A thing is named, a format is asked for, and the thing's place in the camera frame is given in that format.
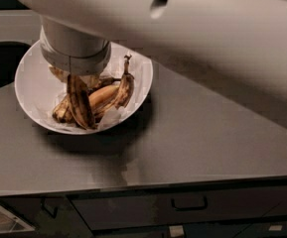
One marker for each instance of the dark back banana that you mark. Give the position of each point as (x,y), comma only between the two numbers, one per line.
(104,81)

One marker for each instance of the yellow middle banana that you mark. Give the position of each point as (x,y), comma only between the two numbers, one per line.
(102,96)

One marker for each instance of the dark left banana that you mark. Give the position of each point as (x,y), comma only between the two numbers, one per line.
(62,113)

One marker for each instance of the white drawer label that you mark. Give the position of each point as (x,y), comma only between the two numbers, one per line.
(177,231)
(275,228)

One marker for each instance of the white right drawer label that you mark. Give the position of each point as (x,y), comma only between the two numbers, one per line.
(275,228)

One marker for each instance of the large white bowl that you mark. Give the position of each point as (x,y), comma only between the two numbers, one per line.
(39,91)

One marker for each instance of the dark drawer front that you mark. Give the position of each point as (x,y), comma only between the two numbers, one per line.
(129,209)

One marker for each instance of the glass panel appliance door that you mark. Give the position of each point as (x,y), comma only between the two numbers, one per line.
(11,223)

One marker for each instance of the dark banana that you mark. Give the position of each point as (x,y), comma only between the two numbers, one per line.
(104,81)
(62,113)

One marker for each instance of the white paper in bowl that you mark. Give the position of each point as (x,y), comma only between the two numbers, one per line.
(111,116)

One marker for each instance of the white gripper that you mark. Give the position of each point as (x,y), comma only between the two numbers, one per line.
(74,62)

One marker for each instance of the black cabinet handle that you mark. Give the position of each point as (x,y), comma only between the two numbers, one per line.
(51,211)

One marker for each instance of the spotted right banana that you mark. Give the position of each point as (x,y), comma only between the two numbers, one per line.
(124,92)

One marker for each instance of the spotted top banana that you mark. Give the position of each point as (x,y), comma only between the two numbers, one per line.
(79,103)

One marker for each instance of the black drawer handle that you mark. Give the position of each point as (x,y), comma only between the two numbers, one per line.
(189,203)

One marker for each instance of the spotted banana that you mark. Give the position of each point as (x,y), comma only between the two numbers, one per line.
(79,103)
(124,92)

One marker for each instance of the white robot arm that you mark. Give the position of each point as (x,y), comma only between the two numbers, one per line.
(237,48)

